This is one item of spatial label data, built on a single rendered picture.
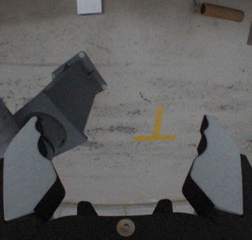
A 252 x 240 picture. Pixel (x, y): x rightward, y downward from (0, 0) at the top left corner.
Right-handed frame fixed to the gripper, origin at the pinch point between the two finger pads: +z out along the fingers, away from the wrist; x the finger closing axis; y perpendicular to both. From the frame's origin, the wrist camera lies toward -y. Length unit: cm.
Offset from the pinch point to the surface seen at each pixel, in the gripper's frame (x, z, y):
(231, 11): 71, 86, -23
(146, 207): 36, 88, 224
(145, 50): 17, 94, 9
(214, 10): 58, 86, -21
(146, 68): 18, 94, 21
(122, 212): 0, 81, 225
